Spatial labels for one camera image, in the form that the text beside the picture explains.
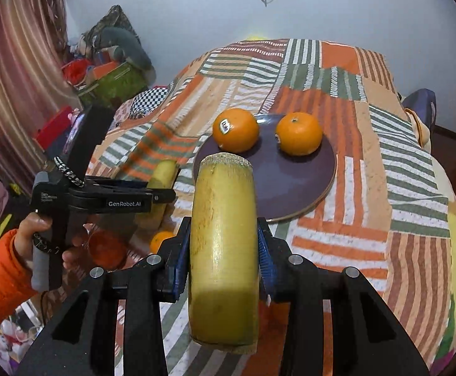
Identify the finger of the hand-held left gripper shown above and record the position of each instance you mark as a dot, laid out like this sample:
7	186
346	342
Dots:
163	196

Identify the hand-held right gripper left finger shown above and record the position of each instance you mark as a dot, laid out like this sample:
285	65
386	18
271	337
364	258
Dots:
181	268

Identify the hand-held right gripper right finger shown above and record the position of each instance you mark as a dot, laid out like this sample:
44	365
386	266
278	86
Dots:
265	260

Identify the small yellow sugarcane segment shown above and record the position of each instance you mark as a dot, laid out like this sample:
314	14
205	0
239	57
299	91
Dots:
166	174

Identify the large yellow sugarcane segment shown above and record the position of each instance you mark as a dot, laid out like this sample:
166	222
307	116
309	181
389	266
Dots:
224	243

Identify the purple plate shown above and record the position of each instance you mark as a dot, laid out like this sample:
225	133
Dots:
290	180

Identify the person's left forearm orange sleeve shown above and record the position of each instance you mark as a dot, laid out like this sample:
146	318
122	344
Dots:
1	282

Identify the person's left hand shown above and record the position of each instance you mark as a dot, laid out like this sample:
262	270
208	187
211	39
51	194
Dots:
28	231

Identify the reddish orange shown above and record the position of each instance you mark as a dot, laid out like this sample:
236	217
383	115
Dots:
106	250

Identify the red box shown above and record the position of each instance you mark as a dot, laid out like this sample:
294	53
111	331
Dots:
53	129

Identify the black white checkered cloth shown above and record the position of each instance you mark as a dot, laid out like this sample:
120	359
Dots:
149	100

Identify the orange with white sticker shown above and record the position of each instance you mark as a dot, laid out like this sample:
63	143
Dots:
237	131

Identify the striped patchwork blanket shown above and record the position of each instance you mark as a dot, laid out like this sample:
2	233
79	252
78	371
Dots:
369	203

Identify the red plastic bag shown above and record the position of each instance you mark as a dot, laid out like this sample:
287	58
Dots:
75	72

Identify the orange with small side sticker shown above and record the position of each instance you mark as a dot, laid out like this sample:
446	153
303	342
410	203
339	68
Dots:
300	135

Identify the grey plush toy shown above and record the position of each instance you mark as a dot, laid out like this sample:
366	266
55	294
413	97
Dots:
130	47

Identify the pink striped curtain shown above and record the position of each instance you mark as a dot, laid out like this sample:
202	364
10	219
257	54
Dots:
12	66

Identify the camouflage pillow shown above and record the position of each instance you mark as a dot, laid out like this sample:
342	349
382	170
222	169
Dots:
110	19

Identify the blue purple bag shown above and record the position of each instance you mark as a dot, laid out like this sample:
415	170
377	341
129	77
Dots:
421	103

